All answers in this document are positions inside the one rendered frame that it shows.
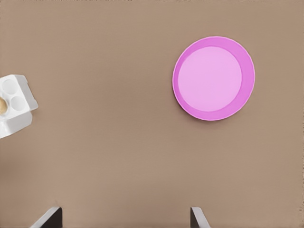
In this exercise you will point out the white egg box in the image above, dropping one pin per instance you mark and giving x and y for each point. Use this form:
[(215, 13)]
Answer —
[(16, 95)]

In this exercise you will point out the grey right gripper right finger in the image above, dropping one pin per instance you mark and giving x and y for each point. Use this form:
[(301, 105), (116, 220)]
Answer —
[(197, 218)]

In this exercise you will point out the white egg box lid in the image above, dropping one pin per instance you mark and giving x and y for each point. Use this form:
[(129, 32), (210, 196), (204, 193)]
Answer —
[(14, 124)]

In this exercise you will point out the pink round plate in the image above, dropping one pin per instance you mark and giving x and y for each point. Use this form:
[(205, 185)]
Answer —
[(213, 78)]

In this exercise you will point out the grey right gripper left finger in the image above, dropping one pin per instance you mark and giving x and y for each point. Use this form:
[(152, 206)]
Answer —
[(50, 218)]

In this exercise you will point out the brown egg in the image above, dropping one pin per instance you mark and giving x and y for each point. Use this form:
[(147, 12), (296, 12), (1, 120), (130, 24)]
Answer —
[(2, 107)]

